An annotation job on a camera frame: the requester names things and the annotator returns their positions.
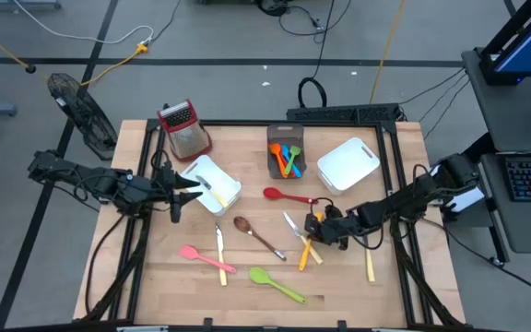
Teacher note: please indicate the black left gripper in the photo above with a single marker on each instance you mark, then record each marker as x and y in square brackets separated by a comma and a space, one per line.
[164, 189]

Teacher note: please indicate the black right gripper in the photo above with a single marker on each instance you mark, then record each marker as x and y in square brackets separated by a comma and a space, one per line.
[337, 228]

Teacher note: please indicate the pink silicone spoon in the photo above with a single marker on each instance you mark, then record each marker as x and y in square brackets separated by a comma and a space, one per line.
[189, 252]

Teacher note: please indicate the brown wooden spoon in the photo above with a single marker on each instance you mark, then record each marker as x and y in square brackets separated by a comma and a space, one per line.
[242, 224]

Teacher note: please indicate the large red silicone spoon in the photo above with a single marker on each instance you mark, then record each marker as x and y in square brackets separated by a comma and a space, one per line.
[273, 193]

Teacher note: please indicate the small blue silicone spoon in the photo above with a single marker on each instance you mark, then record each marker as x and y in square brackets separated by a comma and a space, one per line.
[295, 170]

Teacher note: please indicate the large green silicone spoon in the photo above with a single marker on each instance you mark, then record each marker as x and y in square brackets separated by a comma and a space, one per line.
[260, 276]

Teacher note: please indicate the small green silicone spoon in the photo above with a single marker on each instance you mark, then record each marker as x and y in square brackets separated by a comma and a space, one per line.
[295, 151]

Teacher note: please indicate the small orange silicone spoon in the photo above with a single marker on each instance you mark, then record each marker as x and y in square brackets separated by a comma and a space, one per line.
[275, 150]

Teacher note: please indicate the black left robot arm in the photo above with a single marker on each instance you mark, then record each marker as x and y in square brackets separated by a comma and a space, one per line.
[99, 182]

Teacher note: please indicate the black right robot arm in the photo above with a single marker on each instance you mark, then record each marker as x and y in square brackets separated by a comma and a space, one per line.
[408, 198]

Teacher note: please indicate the white plastic bin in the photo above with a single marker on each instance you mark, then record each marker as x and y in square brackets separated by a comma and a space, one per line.
[231, 186]
[348, 163]

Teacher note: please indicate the red metal box grater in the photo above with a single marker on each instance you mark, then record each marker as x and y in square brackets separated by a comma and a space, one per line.
[187, 138]

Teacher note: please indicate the black table clamp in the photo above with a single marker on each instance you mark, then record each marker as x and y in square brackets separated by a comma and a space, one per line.
[342, 325]
[208, 323]

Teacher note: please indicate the grey translucent plastic bin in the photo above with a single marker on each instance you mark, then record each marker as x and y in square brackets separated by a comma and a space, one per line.
[277, 133]

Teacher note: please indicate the black vented equipment box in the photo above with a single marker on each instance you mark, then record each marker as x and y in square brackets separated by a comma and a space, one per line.
[321, 114]
[378, 113]

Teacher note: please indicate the black floor fan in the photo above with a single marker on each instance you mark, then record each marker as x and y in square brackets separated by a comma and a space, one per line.
[81, 115]

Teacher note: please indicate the white flat box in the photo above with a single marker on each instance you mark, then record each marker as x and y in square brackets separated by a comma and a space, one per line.
[468, 199]

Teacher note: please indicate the black floor puck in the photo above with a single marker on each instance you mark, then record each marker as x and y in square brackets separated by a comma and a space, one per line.
[30, 69]

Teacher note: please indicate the tall wooden stick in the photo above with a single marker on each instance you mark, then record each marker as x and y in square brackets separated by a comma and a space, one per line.
[388, 46]

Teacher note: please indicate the grey computer cart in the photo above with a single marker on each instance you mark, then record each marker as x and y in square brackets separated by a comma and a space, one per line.
[510, 115]

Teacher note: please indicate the black monitor stand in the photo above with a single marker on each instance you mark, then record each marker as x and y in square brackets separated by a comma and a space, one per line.
[514, 27]

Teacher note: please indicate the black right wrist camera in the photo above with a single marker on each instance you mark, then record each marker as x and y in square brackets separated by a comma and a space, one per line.
[311, 223]

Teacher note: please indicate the black aluminium table frame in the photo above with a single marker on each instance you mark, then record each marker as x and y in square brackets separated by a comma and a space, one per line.
[238, 122]

